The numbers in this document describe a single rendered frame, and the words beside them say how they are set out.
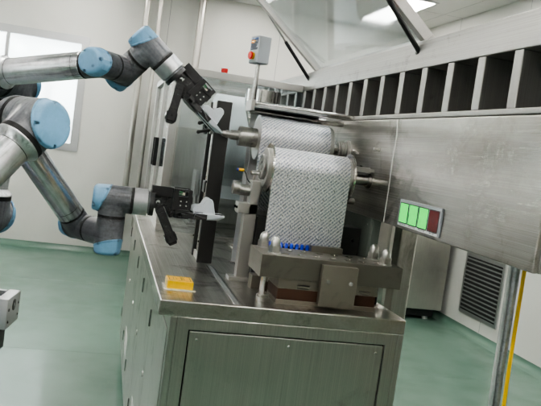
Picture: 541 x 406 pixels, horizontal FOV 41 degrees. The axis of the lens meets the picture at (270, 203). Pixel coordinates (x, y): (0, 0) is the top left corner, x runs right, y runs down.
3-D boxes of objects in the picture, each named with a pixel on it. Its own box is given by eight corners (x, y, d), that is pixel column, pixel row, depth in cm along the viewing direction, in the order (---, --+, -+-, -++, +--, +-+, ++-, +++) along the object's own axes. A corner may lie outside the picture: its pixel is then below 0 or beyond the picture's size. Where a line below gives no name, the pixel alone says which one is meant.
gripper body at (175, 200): (196, 191, 198) (152, 185, 195) (192, 221, 199) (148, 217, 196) (192, 188, 206) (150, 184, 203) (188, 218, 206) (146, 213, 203)
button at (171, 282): (164, 283, 196) (165, 275, 196) (189, 285, 198) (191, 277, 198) (166, 288, 189) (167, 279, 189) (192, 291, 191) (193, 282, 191)
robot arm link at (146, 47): (129, 40, 205) (150, 21, 202) (154, 70, 207) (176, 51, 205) (121, 44, 197) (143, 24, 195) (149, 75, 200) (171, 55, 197)
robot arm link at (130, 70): (90, 68, 199) (117, 43, 196) (112, 74, 210) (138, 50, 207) (105, 90, 198) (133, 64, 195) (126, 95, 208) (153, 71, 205)
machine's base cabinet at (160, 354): (116, 349, 428) (134, 207, 422) (221, 356, 443) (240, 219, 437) (125, 643, 184) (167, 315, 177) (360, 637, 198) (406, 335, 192)
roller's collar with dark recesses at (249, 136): (235, 145, 238) (237, 126, 237) (253, 147, 239) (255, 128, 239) (238, 145, 232) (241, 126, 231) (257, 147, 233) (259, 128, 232)
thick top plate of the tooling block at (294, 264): (247, 265, 203) (250, 244, 203) (378, 278, 213) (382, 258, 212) (259, 276, 188) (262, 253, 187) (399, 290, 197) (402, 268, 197)
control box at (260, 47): (244, 62, 265) (247, 35, 264) (259, 65, 268) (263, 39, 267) (252, 61, 259) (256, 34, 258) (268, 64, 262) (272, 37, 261)
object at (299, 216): (262, 246, 208) (271, 184, 207) (338, 254, 213) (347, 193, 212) (262, 246, 208) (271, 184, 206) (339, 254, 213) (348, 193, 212)
